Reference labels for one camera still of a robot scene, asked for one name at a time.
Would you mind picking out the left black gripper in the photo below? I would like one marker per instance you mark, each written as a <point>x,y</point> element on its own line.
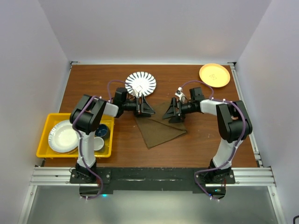
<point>145,108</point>

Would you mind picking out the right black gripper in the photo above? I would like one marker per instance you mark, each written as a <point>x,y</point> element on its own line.
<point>171,113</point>

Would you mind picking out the brown cloth napkin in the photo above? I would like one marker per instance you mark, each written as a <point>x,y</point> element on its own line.
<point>156,131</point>

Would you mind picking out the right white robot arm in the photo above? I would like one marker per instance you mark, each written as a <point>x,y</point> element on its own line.
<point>234,126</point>

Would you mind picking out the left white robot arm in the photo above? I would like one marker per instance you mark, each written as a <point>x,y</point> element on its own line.
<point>85,120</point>

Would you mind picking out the white blue striped plate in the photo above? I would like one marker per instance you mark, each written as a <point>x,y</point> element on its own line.
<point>142,78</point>

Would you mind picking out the dark blue mug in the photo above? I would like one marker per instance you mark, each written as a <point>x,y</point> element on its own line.
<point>103,131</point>

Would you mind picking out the white grey mug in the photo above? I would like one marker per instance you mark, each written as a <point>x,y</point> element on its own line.
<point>99,144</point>

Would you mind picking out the orange plate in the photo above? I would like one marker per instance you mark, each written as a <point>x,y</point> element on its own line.
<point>214,75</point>

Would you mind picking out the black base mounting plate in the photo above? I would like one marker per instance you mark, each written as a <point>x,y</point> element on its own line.
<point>197,186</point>

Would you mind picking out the white paper plate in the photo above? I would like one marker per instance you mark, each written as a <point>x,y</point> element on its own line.
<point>62,138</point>

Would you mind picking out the yellow plastic bin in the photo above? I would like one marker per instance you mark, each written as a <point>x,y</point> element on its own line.
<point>45,151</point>

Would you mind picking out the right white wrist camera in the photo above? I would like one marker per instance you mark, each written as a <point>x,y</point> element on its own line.
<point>180,95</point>

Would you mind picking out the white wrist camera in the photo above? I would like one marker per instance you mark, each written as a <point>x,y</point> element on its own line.
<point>137,91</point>
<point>180,95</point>

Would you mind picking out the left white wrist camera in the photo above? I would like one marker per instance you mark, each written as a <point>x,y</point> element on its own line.
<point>137,91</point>

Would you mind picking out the aluminium frame rail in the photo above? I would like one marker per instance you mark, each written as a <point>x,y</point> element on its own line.
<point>60,176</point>

